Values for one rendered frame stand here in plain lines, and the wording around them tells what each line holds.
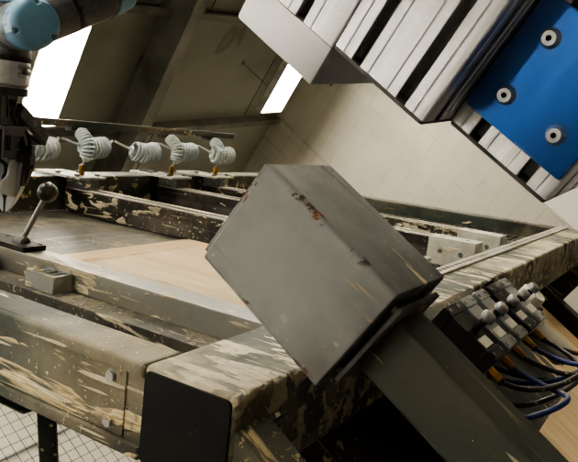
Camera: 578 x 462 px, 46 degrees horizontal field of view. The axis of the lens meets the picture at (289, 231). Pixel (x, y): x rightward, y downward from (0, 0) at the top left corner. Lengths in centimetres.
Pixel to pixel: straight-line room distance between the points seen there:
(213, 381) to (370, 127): 645
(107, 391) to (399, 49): 49
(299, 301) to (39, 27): 66
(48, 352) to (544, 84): 61
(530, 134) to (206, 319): 62
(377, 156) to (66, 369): 635
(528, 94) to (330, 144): 688
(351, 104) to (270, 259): 659
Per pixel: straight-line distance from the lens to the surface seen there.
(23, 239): 131
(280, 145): 775
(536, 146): 49
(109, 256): 139
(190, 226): 171
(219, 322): 98
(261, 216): 61
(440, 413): 60
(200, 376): 71
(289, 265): 60
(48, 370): 86
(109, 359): 77
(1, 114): 122
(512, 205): 653
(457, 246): 177
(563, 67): 48
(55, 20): 112
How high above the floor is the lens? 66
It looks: 20 degrees up
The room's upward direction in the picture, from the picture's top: 43 degrees counter-clockwise
